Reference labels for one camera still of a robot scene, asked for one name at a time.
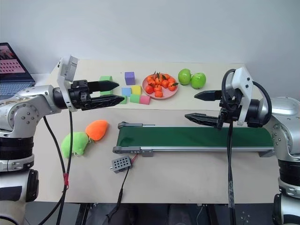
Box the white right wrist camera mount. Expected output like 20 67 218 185
230 67 254 126

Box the black control box cable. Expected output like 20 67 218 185
105 168 130 225

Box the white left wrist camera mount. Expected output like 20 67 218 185
57 55 79 111

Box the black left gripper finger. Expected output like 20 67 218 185
90 94 126 110
87 80 120 93

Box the white cable under table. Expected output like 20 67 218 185
196 204 205 225

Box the purple foam cube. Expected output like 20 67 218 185
124 71 136 86

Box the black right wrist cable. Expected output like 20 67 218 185
221 68 237 225

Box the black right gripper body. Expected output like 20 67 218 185
217 89 243 130

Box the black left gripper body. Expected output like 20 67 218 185
69 80 92 111

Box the green foam arch block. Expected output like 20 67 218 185
99 75 113 96

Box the orange plush toy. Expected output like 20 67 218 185
85 120 109 142

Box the green plush toy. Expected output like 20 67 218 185
61 131 90 160

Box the black right arm loop cable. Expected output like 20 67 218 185
252 81 273 124

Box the blue laptop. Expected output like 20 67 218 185
0 42 36 100

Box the green toy apple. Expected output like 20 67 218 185
190 72 207 90
178 68 193 85

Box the grey perforated control box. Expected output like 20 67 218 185
108 155 135 174

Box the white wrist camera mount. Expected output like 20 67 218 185
57 55 79 111
230 67 254 126

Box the black table frame leg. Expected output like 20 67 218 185
207 203 219 225
76 202 91 225

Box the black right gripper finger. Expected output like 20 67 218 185
194 90 222 102
184 112 220 129

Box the pink plate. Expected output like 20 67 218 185
142 74 180 100

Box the green conveyor belt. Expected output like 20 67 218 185
112 121 276 158

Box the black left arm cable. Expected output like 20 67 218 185
37 116 70 225
55 109 73 225

